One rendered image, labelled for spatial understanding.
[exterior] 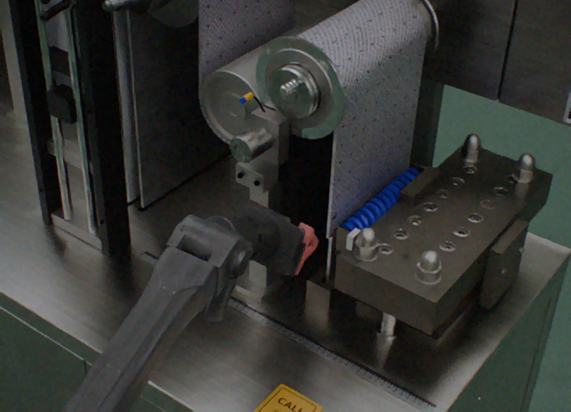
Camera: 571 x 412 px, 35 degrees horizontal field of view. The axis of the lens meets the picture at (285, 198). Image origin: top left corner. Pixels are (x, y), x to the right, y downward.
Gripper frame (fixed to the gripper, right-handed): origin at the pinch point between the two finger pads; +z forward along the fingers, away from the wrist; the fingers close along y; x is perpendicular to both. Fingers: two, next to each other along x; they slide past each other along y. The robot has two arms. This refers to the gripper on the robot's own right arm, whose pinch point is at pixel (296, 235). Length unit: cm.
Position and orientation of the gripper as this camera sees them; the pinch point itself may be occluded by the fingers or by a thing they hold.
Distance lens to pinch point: 124.6
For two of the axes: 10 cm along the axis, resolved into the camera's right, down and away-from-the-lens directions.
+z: 5.0, 0.1, 8.7
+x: 3.3, -9.3, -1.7
